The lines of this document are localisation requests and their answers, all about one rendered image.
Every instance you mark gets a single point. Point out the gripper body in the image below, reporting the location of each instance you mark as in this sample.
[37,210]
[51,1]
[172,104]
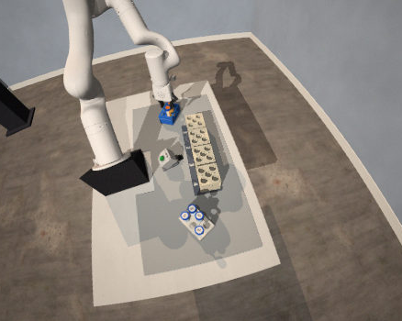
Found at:
[163,93]

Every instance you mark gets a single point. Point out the beige tube rack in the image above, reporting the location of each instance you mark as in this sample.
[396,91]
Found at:
[206,224]

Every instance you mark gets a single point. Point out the blue tube rack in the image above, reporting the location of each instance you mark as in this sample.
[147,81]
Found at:
[168,120]

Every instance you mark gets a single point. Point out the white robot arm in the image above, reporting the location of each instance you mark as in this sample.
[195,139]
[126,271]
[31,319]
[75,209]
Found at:
[80,82]

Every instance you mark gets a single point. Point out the beige bucket adapter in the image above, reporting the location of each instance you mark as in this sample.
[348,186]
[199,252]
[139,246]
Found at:
[203,155]
[197,138]
[193,118]
[208,177]

